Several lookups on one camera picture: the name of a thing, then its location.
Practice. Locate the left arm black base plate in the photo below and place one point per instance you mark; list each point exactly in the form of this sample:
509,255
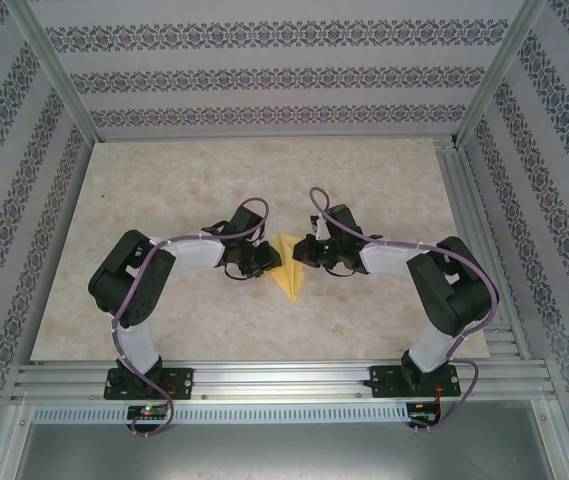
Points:
184,384

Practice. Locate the aluminium side rail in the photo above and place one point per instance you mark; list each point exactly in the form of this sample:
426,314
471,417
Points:
465,200

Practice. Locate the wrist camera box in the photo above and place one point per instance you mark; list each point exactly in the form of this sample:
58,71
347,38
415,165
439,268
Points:
341,220
244,220

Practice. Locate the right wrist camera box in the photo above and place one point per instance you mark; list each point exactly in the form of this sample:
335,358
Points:
341,220

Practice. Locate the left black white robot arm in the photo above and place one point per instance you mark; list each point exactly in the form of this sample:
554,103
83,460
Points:
194,255

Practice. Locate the yellow paper sheet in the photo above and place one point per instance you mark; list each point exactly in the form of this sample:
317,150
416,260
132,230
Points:
289,280

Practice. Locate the aluminium mounting rail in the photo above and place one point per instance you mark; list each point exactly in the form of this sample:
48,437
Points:
284,382

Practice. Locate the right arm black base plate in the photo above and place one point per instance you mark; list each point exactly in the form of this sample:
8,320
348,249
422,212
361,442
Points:
383,382

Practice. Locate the aluminium frame post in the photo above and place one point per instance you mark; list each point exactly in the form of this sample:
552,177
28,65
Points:
11,445
559,445
500,70
60,70

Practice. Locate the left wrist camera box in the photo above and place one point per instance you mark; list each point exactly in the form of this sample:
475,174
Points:
244,220

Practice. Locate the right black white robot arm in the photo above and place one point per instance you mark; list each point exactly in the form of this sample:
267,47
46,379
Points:
444,295

